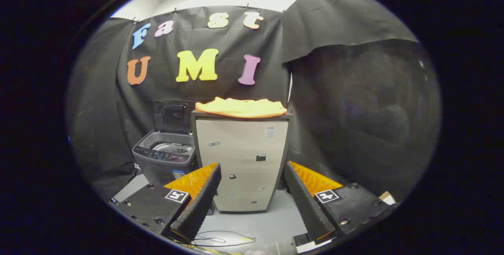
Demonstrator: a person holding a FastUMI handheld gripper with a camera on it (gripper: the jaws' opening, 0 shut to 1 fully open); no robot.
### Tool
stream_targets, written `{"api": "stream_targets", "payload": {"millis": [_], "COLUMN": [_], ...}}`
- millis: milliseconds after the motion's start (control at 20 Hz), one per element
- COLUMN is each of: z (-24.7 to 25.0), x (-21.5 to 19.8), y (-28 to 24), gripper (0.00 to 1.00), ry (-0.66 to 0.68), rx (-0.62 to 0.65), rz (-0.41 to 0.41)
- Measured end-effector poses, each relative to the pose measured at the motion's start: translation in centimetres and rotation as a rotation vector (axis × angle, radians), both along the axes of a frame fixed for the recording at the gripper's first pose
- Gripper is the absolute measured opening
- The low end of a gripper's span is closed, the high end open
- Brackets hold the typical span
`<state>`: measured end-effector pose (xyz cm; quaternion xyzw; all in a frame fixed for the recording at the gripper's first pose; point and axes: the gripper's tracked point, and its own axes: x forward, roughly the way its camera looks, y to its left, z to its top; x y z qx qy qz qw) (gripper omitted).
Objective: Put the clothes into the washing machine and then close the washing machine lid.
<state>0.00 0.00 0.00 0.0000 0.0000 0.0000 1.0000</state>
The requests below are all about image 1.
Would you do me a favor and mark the grey cabinet with dark trim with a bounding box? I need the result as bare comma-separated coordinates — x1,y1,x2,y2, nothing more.
191,110,293,213

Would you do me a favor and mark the small cardboard box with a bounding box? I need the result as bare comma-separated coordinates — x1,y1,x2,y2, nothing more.
379,191,397,206

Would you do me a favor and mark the thin black cable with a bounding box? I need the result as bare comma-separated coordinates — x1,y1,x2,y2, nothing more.
189,229,256,248

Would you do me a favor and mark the dark grey washing machine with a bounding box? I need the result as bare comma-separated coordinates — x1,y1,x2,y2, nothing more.
132,129,196,186

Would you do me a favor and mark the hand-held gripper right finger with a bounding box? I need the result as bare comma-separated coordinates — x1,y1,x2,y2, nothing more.
284,161,394,246

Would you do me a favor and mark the grey flat board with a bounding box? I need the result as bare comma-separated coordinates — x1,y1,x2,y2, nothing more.
112,174,150,204

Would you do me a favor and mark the orange polo shirt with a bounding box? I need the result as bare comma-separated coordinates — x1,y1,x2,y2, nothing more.
195,97,288,119

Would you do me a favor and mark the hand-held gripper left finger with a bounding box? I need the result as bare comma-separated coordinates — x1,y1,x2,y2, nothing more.
112,163,222,244

